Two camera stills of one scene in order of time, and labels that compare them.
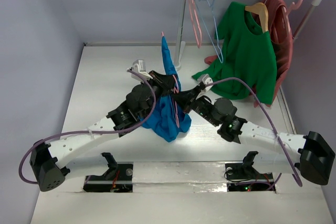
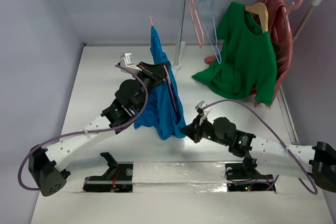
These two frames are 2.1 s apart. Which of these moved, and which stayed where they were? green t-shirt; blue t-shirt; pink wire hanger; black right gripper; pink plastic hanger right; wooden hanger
Moved: pink wire hanger; black right gripper; blue t-shirt
Stayed: green t-shirt; pink plastic hanger right; wooden hanger
